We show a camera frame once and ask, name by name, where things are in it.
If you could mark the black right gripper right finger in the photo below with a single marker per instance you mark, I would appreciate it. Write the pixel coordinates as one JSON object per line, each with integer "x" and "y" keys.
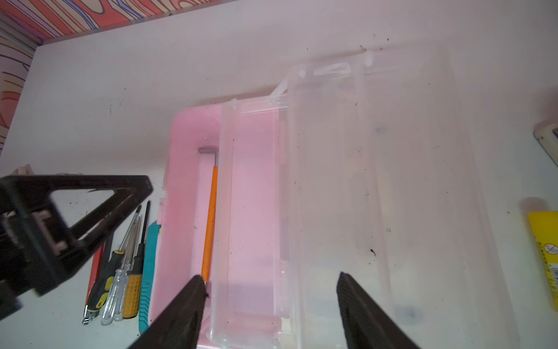
{"x": 364, "y": 322}

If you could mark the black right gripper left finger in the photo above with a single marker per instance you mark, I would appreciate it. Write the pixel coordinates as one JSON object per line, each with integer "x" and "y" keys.
{"x": 179, "y": 325}

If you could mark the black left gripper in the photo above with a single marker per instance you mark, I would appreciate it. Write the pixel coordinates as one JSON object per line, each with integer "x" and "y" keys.
{"x": 39, "y": 250}

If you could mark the orange handled hex key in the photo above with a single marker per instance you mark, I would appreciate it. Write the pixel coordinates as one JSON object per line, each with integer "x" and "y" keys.
{"x": 210, "y": 224}

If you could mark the red handled hex key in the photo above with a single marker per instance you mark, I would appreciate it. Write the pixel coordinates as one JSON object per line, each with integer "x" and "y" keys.
{"x": 95, "y": 271}

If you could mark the pink plastic tool box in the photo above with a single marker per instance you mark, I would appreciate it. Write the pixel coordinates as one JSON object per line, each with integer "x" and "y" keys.
{"x": 361, "y": 166}

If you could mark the teal utility knife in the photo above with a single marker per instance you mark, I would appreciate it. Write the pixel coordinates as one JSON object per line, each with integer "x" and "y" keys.
{"x": 147, "y": 277}

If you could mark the black yellow screwdriver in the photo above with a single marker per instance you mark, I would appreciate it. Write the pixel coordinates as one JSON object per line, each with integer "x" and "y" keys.
{"x": 99, "y": 293}

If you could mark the pink calculator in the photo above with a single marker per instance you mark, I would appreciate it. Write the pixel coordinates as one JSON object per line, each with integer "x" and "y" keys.
{"x": 24, "y": 170}

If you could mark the orange handled screwdriver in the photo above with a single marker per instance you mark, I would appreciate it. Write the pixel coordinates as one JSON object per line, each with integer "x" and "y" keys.
{"x": 133, "y": 289}

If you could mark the clear handled screwdriver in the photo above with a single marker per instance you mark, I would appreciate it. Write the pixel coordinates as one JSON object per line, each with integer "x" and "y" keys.
{"x": 107, "y": 316}
{"x": 127, "y": 265}

